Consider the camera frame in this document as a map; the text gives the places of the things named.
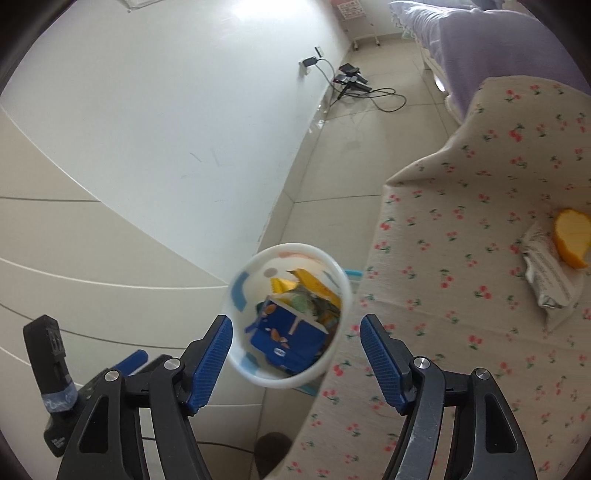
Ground crumpled silver wrapper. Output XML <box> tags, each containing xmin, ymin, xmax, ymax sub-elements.
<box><xmin>522</xmin><ymin>222</ymin><xmax>585</xmax><ymax>310</ymax></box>

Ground yellow snack wrapper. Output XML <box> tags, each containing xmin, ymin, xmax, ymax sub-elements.
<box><xmin>270</xmin><ymin>268</ymin><xmax>342</xmax><ymax>328</ymax></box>

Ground black device on floor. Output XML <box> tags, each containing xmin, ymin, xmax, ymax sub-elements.
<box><xmin>331</xmin><ymin>63</ymin><xmax>408</xmax><ymax>114</ymax></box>

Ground cherry print bed sheet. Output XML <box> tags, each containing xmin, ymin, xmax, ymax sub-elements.
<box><xmin>273</xmin><ymin>76</ymin><xmax>590</xmax><ymax>479</ymax></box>

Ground wall charger with cable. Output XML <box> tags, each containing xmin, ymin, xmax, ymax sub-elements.
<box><xmin>298</xmin><ymin>45</ymin><xmax>335</xmax><ymax>80</ymax></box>

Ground purple quilt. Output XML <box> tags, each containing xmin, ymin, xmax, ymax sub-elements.
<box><xmin>390</xmin><ymin>1</ymin><xmax>590</xmax><ymax>120</ymax></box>

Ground round yellow cracker piece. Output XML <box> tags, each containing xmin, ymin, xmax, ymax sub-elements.
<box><xmin>553</xmin><ymin>209</ymin><xmax>591</xmax><ymax>269</ymax></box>

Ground white cartoon trash bin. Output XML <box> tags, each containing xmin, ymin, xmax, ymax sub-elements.
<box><xmin>221</xmin><ymin>243</ymin><xmax>353</xmax><ymax>389</ymax></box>

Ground white rolling cart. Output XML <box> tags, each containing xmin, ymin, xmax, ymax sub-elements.
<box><xmin>331</xmin><ymin>0</ymin><xmax>382</xmax><ymax>51</ymax></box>

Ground blue biscuit box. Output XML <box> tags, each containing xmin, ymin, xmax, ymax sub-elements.
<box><xmin>245</xmin><ymin>296</ymin><xmax>329</xmax><ymax>374</ymax></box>

